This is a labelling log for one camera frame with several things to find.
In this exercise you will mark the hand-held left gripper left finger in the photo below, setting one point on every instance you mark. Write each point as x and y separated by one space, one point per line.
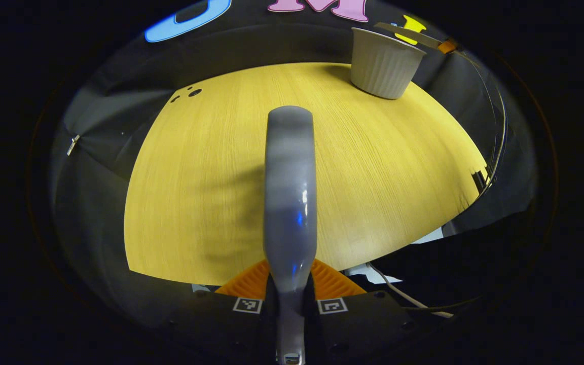
221 324

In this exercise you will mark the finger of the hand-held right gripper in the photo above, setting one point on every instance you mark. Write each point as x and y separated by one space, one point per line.
447 46

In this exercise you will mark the small grey broom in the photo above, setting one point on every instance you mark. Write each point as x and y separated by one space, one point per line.
290 203

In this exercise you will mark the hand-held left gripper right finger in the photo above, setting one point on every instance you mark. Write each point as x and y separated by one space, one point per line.
363 324

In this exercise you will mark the silver metal clip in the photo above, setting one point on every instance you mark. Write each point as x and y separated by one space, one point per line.
73 144

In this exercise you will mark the grey dustpan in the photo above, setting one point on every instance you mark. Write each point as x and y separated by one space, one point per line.
413 36

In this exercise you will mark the wooden desktop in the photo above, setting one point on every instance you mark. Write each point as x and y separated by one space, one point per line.
211 177

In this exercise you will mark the white ribbed garbage bin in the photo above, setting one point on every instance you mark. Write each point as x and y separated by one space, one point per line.
383 66

